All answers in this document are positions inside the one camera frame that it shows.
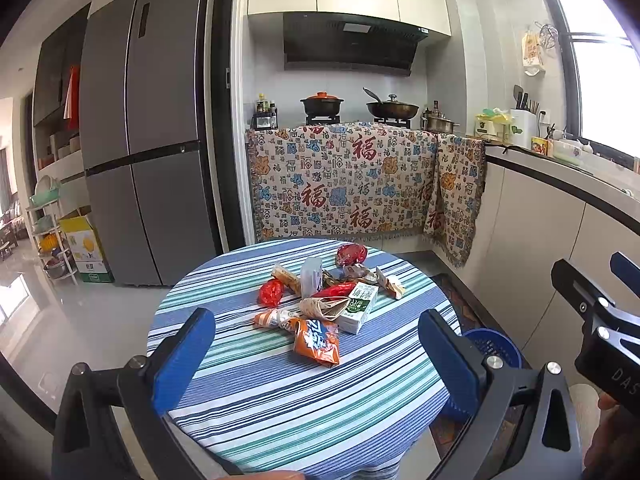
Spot small red plastic bag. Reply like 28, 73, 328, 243
258, 278, 284, 308

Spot pale yellow snack packet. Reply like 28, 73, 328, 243
271, 264, 302, 297

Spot orange snack bag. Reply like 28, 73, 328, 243
291, 318, 340, 366

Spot green white milk carton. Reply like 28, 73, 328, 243
336, 283, 378, 335

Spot clear plastic Kuromi box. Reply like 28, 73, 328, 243
299, 257, 323, 298

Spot gold foil bag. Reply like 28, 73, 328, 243
322, 270, 346, 287

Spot long red snack wrapper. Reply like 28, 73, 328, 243
312, 282, 357, 298

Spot white beige snack wrapper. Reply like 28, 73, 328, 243
343, 263, 406, 300

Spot red foil bag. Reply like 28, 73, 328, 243
335, 243, 368, 268

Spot blue plastic trash basket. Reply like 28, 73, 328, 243
464, 328, 523, 368

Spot person's right hand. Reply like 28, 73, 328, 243
584, 392, 639, 480

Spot hexagon pattern floor mat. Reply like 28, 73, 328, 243
430, 272, 502, 457

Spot white lower cabinets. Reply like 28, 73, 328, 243
459, 159, 640, 386

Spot blue striped tablecloth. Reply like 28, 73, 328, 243
146, 238, 459, 479

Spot yellow white cardboard box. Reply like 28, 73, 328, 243
60, 214, 114, 283

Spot white storage rack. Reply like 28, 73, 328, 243
26, 176, 77, 284

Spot white knife holder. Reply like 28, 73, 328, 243
509, 110, 539, 150

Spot patterned fu character cloth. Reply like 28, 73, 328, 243
246, 122, 487, 266

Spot condiment bottle rack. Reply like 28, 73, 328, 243
252, 93, 278, 130

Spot grey refrigerator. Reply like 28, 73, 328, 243
79, 0, 220, 286

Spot steel pot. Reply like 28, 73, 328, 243
421, 115, 458, 134

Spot black pot orange lid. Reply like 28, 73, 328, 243
302, 91, 343, 118

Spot wok with lid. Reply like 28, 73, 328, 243
362, 88, 419, 120

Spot black range hood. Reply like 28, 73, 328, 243
283, 12, 428, 77

